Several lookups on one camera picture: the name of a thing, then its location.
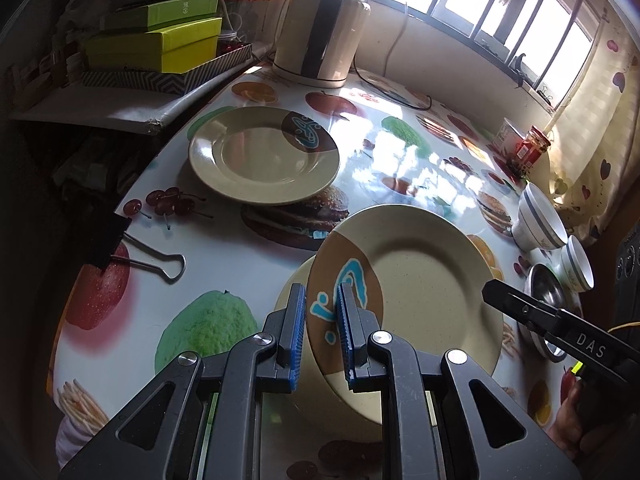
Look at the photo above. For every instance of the red label glass jar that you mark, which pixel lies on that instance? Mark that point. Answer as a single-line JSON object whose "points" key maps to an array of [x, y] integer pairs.
{"points": [[534, 146]]}

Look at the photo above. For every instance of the barred window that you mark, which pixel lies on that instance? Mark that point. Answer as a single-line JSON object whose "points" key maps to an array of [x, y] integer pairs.
{"points": [[490, 5]]}

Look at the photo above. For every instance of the heart print curtain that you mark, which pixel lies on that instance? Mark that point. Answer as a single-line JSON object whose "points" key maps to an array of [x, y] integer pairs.
{"points": [[600, 135]]}

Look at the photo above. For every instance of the black window latch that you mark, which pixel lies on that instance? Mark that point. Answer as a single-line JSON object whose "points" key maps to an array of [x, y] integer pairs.
{"points": [[520, 67]]}

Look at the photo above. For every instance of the zigzag patterned box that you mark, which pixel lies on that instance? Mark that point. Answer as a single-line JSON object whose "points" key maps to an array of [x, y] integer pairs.
{"points": [[165, 80]]}

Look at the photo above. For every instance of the cream electric kettle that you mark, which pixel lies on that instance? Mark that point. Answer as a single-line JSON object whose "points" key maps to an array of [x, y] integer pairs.
{"points": [[320, 25]]}

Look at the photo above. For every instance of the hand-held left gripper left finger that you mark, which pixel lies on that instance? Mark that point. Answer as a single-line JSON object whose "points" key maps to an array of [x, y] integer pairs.
{"points": [[298, 340]]}

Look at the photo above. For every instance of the white shelf board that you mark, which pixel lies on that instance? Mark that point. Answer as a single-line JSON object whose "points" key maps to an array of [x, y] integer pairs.
{"points": [[100, 105]]}

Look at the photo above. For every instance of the black binder clip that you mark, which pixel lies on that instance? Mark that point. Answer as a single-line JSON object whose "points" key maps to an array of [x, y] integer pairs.
{"points": [[112, 245]]}

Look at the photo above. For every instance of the beige plate with brown patch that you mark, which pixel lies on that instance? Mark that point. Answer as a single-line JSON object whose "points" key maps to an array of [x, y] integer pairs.
{"points": [[430, 290], [250, 160]]}

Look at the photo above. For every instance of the large white striped bowl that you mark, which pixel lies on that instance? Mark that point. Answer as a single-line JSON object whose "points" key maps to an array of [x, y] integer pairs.
{"points": [[542, 220]]}

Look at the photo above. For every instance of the green cardboard box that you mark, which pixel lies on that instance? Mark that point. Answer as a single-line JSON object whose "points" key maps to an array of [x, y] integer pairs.
{"points": [[170, 12]]}

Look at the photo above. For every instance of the small white striped bowl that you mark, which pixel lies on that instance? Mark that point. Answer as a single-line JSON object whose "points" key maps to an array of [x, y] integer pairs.
{"points": [[577, 265]]}

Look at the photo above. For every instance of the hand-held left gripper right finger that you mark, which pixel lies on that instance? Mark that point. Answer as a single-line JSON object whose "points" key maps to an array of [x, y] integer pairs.
{"points": [[346, 340]]}

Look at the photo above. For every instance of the stack of yellow-green boxes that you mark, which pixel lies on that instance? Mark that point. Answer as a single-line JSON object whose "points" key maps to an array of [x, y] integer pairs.
{"points": [[165, 45]]}

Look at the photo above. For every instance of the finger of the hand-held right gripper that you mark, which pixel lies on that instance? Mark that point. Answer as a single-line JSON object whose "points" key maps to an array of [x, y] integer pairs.
{"points": [[520, 305]]}

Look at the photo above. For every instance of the person's right hand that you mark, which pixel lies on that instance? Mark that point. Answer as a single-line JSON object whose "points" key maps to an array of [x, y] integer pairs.
{"points": [[570, 420]]}

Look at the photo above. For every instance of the fruit print tablecloth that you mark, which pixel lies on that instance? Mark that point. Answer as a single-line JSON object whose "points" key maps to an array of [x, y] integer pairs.
{"points": [[220, 280]]}

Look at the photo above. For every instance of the white paper tub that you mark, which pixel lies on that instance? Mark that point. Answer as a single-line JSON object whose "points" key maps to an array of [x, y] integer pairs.
{"points": [[507, 136]]}

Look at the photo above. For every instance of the steel bowl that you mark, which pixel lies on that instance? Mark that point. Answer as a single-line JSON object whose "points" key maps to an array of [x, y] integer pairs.
{"points": [[547, 287]]}

